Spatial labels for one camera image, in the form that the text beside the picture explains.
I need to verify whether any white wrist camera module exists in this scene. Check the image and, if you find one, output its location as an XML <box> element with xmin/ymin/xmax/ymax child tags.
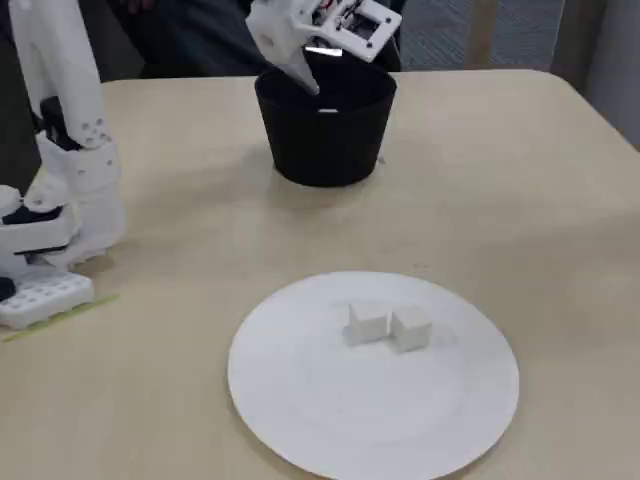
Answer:
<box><xmin>310</xmin><ymin>0</ymin><xmax>404</xmax><ymax>65</ymax></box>

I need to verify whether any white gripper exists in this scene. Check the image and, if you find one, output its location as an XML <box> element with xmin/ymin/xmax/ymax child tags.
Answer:
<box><xmin>244</xmin><ymin>0</ymin><xmax>344</xmax><ymax>97</ymax></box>

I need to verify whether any white paper plate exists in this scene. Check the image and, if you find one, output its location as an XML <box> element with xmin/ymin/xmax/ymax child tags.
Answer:
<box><xmin>227</xmin><ymin>270</ymin><xmax>521</xmax><ymax>475</ymax></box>

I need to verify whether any yellow-green strip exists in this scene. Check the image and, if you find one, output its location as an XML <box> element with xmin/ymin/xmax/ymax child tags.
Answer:
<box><xmin>0</xmin><ymin>293</ymin><xmax>122</xmax><ymax>344</ymax></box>

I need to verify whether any white pegboard base plate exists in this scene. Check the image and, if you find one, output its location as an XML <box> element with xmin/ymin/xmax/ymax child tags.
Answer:
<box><xmin>0</xmin><ymin>272</ymin><xmax>96</xmax><ymax>331</ymax></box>

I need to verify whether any black pot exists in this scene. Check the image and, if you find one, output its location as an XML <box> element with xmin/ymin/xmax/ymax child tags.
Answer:
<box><xmin>253</xmin><ymin>67</ymin><xmax>399</xmax><ymax>189</ymax></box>

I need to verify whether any white cube block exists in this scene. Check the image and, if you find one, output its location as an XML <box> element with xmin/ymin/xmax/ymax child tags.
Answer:
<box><xmin>343</xmin><ymin>301</ymin><xmax>392</xmax><ymax>349</ymax></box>
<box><xmin>389</xmin><ymin>305</ymin><xmax>434</xmax><ymax>357</ymax></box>

